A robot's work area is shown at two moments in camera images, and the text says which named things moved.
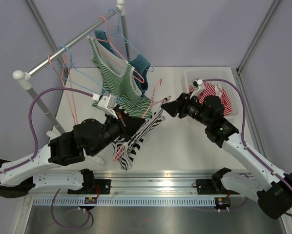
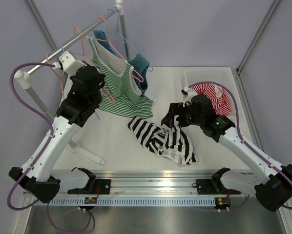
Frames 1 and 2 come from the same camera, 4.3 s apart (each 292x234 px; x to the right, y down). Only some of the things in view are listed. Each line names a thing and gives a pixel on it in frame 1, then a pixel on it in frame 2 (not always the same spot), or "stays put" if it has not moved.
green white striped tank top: [118, 78] stays put
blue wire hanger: [119, 33] stays put
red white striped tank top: [209, 89] stays put
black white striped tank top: [125, 148] → [172, 142]
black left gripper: [132, 125] → [100, 77]
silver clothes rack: [24, 79] stays put
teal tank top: [138, 63] stays put
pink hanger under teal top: [135, 72] stays put
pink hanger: [151, 103] → [84, 53]
